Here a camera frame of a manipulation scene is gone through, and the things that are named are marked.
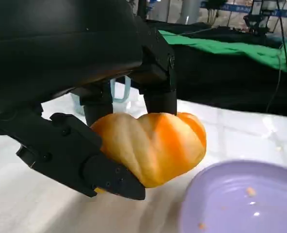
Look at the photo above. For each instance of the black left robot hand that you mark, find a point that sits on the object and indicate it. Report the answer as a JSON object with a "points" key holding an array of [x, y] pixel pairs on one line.
{"points": [[61, 48]]}

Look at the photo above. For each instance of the orange white toy bread roll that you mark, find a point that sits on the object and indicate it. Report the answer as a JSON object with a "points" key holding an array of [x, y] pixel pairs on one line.
{"points": [[158, 150]]}

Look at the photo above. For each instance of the pale green mug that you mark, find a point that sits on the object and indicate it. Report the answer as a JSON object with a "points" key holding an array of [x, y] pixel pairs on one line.
{"points": [[76, 103]]}

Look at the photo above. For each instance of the green cloth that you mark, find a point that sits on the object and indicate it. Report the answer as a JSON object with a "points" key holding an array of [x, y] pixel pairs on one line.
{"points": [[218, 46]]}

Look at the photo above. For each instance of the black cloth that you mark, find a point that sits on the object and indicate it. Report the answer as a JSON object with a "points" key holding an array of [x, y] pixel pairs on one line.
{"points": [[221, 82]]}

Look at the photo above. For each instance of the lilac plate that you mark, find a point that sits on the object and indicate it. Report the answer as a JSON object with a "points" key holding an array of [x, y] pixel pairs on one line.
{"points": [[243, 201]]}

